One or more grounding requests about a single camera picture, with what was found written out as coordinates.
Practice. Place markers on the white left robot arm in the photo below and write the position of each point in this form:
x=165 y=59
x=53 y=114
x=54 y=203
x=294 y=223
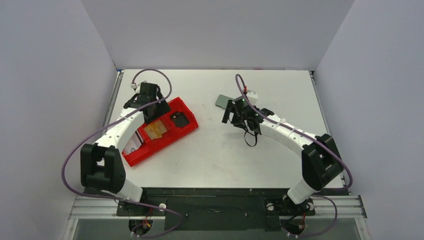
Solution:
x=101 y=163

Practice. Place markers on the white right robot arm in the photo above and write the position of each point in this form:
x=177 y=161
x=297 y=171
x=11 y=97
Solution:
x=318 y=154

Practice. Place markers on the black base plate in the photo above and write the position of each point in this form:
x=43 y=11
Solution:
x=221 y=209

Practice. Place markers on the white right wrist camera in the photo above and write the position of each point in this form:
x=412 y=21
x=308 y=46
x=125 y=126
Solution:
x=252 y=97

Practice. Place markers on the white VIP card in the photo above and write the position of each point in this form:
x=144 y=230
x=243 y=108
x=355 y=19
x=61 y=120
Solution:
x=133 y=144

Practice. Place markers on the green leather card holder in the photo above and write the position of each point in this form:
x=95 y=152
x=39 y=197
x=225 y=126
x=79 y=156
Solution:
x=222 y=101

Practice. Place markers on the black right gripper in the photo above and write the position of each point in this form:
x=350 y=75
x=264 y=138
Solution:
x=232 y=111

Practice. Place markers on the aluminium frame rail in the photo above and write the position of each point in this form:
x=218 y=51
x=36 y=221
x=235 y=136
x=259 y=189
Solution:
x=96 y=219

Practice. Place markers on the red right bin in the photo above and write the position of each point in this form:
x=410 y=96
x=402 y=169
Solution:
x=177 y=104

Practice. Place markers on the gold card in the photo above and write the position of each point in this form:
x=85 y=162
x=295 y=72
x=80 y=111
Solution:
x=155 y=130

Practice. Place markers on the black card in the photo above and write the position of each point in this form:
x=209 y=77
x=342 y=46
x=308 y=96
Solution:
x=179 y=119

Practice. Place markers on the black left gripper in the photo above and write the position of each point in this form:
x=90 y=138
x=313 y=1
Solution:
x=162 y=109

